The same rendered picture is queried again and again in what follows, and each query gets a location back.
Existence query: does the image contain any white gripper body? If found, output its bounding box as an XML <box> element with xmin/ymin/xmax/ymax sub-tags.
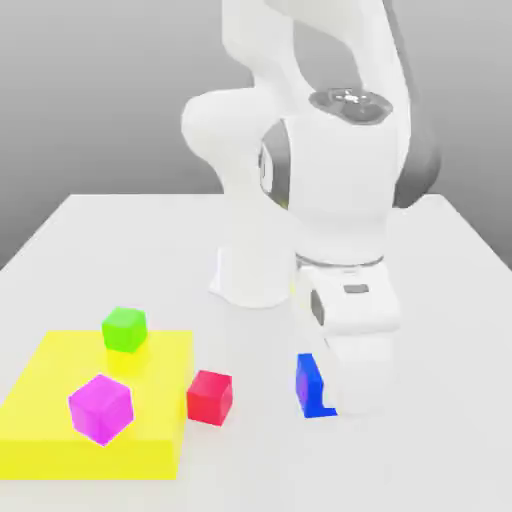
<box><xmin>323</xmin><ymin>333</ymin><xmax>396</xmax><ymax>416</ymax></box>

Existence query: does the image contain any small blue cube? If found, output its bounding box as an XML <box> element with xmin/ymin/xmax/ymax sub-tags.
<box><xmin>294</xmin><ymin>352</ymin><xmax>338</xmax><ymax>420</ymax></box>

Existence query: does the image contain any small red cube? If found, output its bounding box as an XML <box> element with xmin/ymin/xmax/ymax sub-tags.
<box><xmin>186</xmin><ymin>369</ymin><xmax>234</xmax><ymax>428</ymax></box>

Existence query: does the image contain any small green cube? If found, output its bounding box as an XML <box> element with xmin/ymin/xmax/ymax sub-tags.
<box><xmin>100</xmin><ymin>306</ymin><xmax>148</xmax><ymax>354</ymax></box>

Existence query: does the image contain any small magenta cube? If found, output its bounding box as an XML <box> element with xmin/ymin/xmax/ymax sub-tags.
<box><xmin>67</xmin><ymin>373</ymin><xmax>135</xmax><ymax>448</ymax></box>

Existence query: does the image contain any large yellow box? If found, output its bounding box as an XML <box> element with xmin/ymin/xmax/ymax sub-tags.
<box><xmin>0</xmin><ymin>329</ymin><xmax>195</xmax><ymax>481</ymax></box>

